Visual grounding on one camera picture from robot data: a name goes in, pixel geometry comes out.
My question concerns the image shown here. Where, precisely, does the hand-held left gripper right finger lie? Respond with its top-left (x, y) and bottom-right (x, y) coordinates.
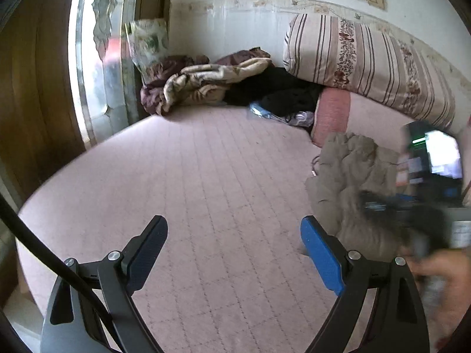
top-left (300, 215), bottom-right (430, 353)

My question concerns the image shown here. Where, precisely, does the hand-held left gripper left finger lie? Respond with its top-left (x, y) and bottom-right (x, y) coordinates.
top-left (40, 215), bottom-right (169, 353)

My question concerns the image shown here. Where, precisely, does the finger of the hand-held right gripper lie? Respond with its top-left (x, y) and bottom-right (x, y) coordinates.
top-left (358, 189), bottom-right (447, 243)

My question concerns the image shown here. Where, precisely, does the olive quilted puffer jacket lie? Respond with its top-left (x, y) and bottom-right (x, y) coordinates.
top-left (305, 132), bottom-right (418, 257)

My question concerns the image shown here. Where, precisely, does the black clothes pile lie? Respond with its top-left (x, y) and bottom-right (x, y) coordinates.
top-left (224, 67), bottom-right (324, 116)

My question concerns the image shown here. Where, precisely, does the person's right hand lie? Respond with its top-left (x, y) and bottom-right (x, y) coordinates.
top-left (401, 244), bottom-right (471, 352)

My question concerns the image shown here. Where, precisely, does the pink quilted bed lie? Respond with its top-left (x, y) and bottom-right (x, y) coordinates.
top-left (16, 105), bottom-right (471, 353)

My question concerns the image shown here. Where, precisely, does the pink bolster cushion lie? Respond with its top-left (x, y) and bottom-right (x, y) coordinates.
top-left (311, 87), bottom-right (437, 148)

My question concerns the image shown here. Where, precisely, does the long striped floral cushion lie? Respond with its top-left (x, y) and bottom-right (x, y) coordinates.
top-left (283, 13), bottom-right (457, 130)

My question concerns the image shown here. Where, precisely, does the clear plastic bag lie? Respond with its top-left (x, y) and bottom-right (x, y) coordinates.
top-left (249, 102), bottom-right (316, 129)

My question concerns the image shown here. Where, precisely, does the brown beige blanket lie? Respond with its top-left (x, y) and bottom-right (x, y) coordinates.
top-left (140, 47), bottom-right (275, 116)

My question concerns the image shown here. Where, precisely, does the patterned glass door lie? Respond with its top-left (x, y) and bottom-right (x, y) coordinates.
top-left (68, 0), bottom-right (142, 146)

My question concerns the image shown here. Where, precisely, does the floral printed bag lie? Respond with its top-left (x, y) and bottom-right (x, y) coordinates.
top-left (125, 18), bottom-right (170, 83)

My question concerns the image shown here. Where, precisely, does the black cable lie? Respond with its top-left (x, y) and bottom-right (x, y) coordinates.
top-left (0, 193), bottom-right (127, 353)

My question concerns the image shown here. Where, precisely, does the wooden door frame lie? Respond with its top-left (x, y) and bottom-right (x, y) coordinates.
top-left (0, 0), bottom-right (91, 201)

